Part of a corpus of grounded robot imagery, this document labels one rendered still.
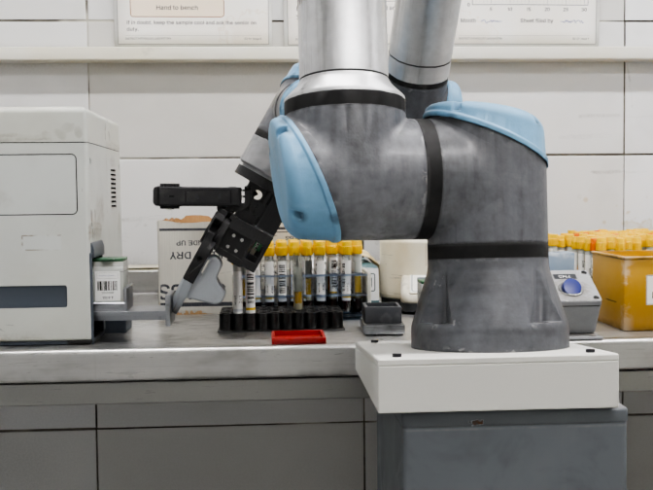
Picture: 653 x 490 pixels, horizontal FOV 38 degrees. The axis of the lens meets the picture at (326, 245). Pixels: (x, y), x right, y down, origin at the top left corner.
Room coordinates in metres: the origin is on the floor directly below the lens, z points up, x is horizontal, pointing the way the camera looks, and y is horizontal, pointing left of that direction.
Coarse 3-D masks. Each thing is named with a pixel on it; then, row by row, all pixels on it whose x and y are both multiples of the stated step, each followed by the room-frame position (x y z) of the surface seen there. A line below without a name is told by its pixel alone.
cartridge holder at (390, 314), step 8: (368, 304) 1.33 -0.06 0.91; (376, 304) 1.33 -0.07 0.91; (384, 304) 1.33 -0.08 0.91; (392, 304) 1.33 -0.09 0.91; (368, 312) 1.28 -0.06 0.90; (376, 312) 1.28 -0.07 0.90; (384, 312) 1.28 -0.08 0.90; (392, 312) 1.28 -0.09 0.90; (400, 312) 1.28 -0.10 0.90; (368, 320) 1.28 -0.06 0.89; (376, 320) 1.28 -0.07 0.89; (384, 320) 1.28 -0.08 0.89; (392, 320) 1.28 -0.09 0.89; (400, 320) 1.28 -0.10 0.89; (368, 328) 1.26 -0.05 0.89; (376, 328) 1.26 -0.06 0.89; (384, 328) 1.26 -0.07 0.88; (392, 328) 1.26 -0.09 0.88; (400, 328) 1.26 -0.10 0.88
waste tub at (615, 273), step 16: (608, 256) 1.33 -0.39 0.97; (624, 256) 1.40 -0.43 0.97; (640, 256) 1.40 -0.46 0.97; (608, 272) 1.33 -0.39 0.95; (624, 272) 1.27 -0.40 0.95; (640, 272) 1.27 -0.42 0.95; (608, 288) 1.33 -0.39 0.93; (624, 288) 1.27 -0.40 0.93; (640, 288) 1.27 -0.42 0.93; (608, 304) 1.33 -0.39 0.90; (624, 304) 1.27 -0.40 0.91; (640, 304) 1.27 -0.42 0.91; (608, 320) 1.33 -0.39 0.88; (624, 320) 1.27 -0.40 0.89; (640, 320) 1.27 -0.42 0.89
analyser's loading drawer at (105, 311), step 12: (132, 288) 1.28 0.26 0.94; (132, 300) 1.28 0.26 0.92; (168, 300) 1.22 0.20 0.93; (96, 312) 1.22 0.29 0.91; (108, 312) 1.22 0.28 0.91; (120, 312) 1.22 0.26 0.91; (132, 312) 1.22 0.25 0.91; (144, 312) 1.22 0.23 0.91; (156, 312) 1.22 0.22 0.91; (168, 312) 1.22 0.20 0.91; (168, 324) 1.22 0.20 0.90
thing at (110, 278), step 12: (96, 264) 1.24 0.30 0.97; (108, 264) 1.24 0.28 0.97; (120, 264) 1.24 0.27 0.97; (96, 276) 1.23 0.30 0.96; (108, 276) 1.23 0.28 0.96; (120, 276) 1.23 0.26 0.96; (96, 288) 1.23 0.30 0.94; (108, 288) 1.23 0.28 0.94; (120, 288) 1.23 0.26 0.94; (96, 300) 1.23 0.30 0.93; (108, 300) 1.23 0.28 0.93; (120, 300) 1.23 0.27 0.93
